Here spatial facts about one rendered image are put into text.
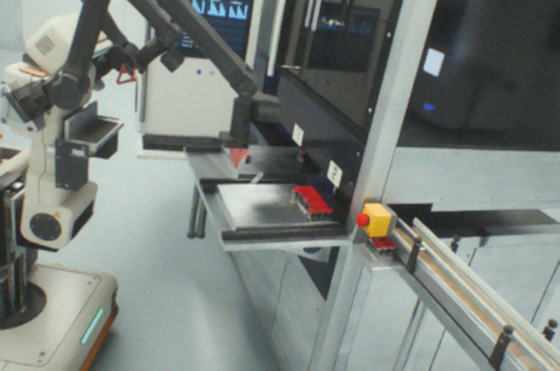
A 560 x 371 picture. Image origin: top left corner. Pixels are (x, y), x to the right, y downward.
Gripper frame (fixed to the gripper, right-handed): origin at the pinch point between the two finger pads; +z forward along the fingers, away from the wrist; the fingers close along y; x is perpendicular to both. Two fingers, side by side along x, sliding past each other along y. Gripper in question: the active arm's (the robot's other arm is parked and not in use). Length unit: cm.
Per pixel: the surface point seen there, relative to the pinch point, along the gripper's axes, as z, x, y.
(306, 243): 20.7, -10.7, 22.0
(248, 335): 108, 44, 32
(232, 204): 19.8, 12.2, 4.8
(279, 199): 19.9, 15.0, 22.4
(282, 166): 20, 42, 33
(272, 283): 74, 38, 36
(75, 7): 46, 545, -46
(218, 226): 20.1, -0.2, -2.6
